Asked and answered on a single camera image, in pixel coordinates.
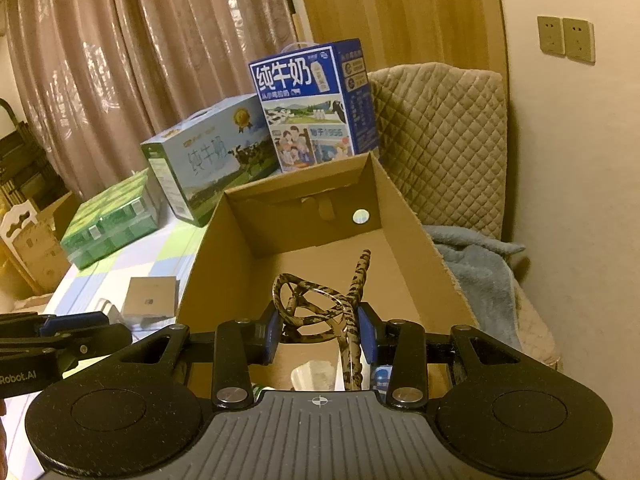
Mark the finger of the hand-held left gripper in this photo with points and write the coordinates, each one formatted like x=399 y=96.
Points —
x=100 y=340
x=75 y=323

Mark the blue fleece blanket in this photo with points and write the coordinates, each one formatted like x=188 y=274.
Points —
x=475 y=280

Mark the brown cardboard box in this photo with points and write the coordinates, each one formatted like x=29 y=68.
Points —
x=240 y=260

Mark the wooden door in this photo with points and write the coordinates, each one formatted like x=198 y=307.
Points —
x=400 y=10

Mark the green drink carton pack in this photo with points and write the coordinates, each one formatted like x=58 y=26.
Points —
x=110 y=220

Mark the beige wall socket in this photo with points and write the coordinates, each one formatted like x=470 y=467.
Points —
x=578 y=40
x=550 y=35

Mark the pale cardboard carton with cut-out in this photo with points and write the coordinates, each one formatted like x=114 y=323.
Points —
x=27 y=250

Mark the clear toothpick box blue label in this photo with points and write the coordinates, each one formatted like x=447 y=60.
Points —
x=382 y=379

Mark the brown curtain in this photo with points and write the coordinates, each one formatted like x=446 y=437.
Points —
x=100 y=60

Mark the white tube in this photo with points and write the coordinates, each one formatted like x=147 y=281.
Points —
x=312 y=375

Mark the black folding hand cart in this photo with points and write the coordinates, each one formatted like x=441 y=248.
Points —
x=30 y=160

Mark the brown cardboard carton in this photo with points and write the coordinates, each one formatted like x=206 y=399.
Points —
x=62 y=212

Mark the camouflage frame glasses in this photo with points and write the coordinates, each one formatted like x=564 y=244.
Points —
x=346 y=340

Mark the blue milk carton case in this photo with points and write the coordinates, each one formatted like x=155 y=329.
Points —
x=310 y=110

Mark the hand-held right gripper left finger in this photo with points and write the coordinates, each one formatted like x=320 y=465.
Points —
x=270 y=332

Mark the small square cardboard box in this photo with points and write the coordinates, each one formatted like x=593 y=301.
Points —
x=150 y=297

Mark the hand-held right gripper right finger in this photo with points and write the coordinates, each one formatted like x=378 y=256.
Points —
x=364 y=332

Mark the green milk carton case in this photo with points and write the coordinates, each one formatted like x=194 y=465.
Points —
x=200 y=160

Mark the quilted beige chair cover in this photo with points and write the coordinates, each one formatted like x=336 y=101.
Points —
x=445 y=145

